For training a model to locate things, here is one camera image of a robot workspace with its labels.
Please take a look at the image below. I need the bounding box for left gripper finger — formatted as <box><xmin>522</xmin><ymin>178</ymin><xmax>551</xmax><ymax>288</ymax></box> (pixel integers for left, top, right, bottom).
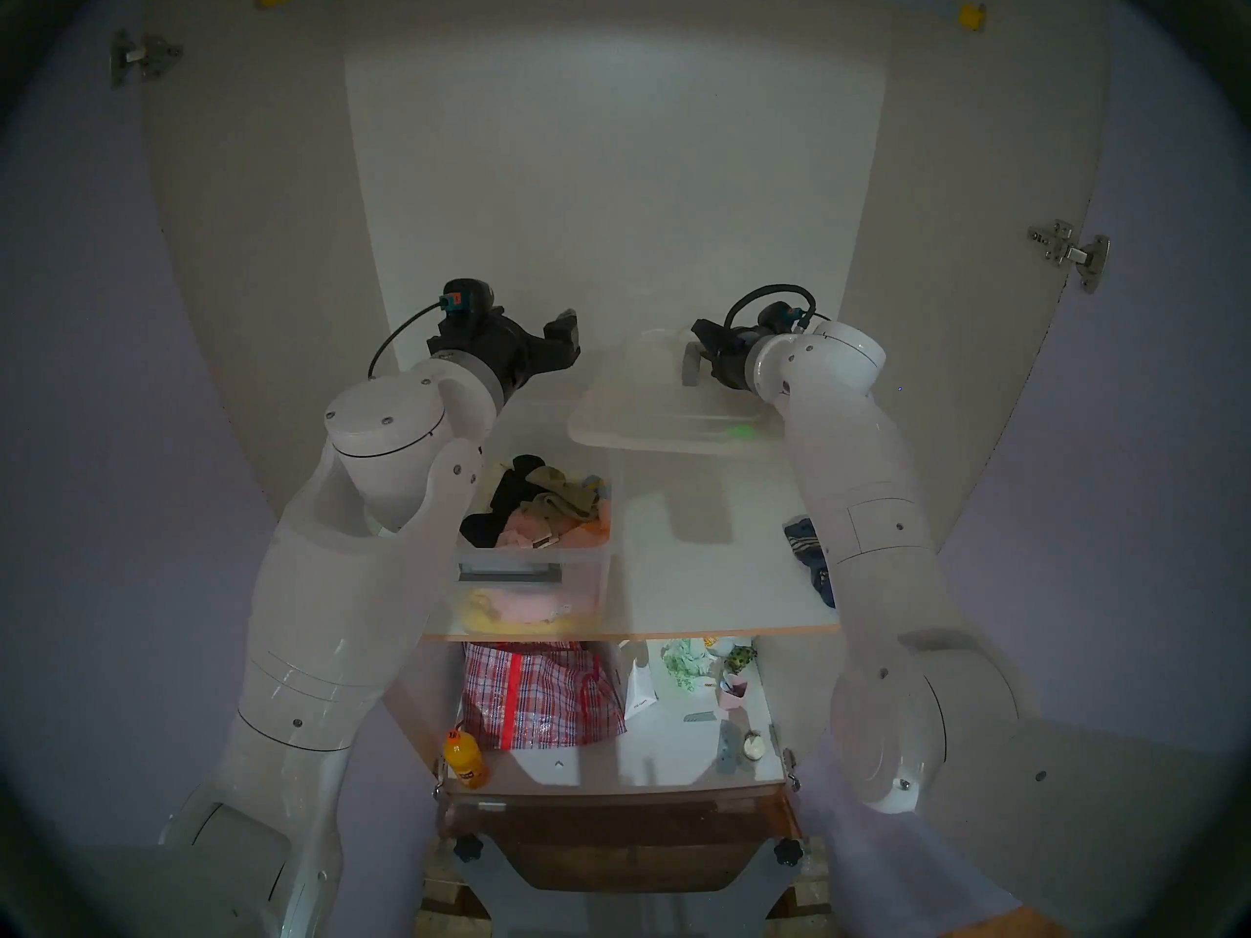
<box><xmin>535</xmin><ymin>308</ymin><xmax>583</xmax><ymax>371</ymax></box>

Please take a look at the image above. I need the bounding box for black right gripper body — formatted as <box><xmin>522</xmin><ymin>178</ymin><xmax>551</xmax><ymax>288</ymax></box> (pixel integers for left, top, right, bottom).
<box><xmin>712</xmin><ymin>324</ymin><xmax>759</xmax><ymax>392</ymax></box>

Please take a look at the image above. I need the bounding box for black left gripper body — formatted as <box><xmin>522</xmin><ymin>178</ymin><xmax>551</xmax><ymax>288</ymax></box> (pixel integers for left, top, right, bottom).
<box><xmin>427</xmin><ymin>306</ymin><xmax>545</xmax><ymax>405</ymax></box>

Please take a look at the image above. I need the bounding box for white plastic bin lid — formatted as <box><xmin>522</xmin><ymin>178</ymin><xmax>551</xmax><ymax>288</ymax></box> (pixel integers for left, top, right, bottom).
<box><xmin>567</xmin><ymin>328</ymin><xmax>788</xmax><ymax>458</ymax></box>

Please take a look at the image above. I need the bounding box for navy striped sock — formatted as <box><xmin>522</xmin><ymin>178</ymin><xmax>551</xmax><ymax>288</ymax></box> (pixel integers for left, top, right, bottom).
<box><xmin>782</xmin><ymin>516</ymin><xmax>837</xmax><ymax>610</ymax></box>

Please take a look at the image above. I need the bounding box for clear plastic storage bin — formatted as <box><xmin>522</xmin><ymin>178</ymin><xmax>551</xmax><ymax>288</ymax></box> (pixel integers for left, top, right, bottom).
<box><xmin>452</xmin><ymin>355</ymin><xmax>626</xmax><ymax>640</ymax></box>

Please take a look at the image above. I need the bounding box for lilac cabinet door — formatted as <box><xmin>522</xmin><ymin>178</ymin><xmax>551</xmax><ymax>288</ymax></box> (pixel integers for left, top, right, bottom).
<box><xmin>811</xmin><ymin>0</ymin><xmax>1251</xmax><ymax>938</ymax></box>
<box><xmin>0</xmin><ymin>0</ymin><xmax>441</xmax><ymax>938</ymax></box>

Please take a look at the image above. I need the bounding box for black sock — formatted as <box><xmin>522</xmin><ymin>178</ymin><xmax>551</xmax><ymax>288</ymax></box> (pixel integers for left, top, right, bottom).
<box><xmin>459</xmin><ymin>454</ymin><xmax>546</xmax><ymax>548</ymax></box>

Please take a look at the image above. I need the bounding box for olive green sock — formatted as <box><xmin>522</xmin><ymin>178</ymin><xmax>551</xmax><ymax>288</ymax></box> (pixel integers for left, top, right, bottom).
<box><xmin>518</xmin><ymin>465</ymin><xmax>599</xmax><ymax>525</ymax></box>

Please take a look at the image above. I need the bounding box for pink sock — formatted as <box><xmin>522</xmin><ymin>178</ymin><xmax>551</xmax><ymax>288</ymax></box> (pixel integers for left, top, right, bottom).
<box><xmin>498</xmin><ymin>508</ymin><xmax>558</xmax><ymax>548</ymax></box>

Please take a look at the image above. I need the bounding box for white shelf board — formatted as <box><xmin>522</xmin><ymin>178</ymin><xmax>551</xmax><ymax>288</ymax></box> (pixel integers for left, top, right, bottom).
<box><xmin>420</xmin><ymin>448</ymin><xmax>843</xmax><ymax>644</ymax></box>

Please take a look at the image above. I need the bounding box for pale green crumpled cloth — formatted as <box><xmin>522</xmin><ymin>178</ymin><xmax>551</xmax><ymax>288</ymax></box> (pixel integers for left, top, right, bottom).
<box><xmin>663</xmin><ymin>638</ymin><xmax>720</xmax><ymax>694</ymax></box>

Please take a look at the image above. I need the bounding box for metal door hinge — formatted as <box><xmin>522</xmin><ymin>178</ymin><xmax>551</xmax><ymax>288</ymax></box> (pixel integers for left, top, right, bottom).
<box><xmin>110</xmin><ymin>30</ymin><xmax>185</xmax><ymax>87</ymax></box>
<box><xmin>1028</xmin><ymin>220</ymin><xmax>1110</xmax><ymax>294</ymax></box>

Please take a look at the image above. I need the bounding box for red plaid woven bag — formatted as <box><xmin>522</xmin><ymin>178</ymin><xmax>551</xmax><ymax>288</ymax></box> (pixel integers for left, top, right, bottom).
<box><xmin>461</xmin><ymin>641</ymin><xmax>628</xmax><ymax>751</ymax></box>

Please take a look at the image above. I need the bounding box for orange bottle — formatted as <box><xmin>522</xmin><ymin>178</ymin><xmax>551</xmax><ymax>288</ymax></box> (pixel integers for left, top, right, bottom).
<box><xmin>442</xmin><ymin>729</ymin><xmax>490</xmax><ymax>789</ymax></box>

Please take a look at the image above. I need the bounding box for brown wooden panel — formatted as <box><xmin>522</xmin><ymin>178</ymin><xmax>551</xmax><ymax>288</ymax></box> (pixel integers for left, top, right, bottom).
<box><xmin>445</xmin><ymin>789</ymin><xmax>802</xmax><ymax>893</ymax></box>

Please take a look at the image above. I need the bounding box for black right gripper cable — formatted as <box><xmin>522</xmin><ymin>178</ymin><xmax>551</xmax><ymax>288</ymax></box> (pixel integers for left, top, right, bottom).
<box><xmin>723</xmin><ymin>283</ymin><xmax>832</xmax><ymax>333</ymax></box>

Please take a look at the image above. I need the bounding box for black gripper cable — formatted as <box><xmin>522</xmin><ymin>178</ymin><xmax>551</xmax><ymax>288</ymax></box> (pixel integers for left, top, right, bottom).
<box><xmin>367</xmin><ymin>301</ymin><xmax>447</xmax><ymax>380</ymax></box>
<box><xmin>723</xmin><ymin>283</ymin><xmax>832</xmax><ymax>333</ymax></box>

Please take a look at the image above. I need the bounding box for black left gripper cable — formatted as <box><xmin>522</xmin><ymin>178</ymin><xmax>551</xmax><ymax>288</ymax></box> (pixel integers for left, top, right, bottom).
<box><xmin>367</xmin><ymin>301</ymin><xmax>447</xmax><ymax>380</ymax></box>

